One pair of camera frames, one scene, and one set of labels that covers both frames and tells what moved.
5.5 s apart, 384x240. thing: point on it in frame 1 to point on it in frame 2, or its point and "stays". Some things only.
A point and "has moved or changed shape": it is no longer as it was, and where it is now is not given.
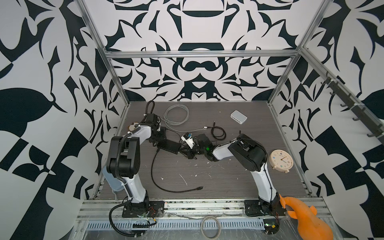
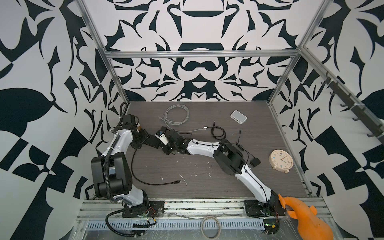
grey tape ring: (202, 229) stays
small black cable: (219, 138) stays
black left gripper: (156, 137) to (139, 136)
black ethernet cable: (198, 188) to (172, 182)
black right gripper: (190, 155) to (164, 147)
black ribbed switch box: (170, 145) has moved or changed shape
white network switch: (238, 117) stays
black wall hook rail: (348, 101) stays
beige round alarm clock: (281, 160) stays
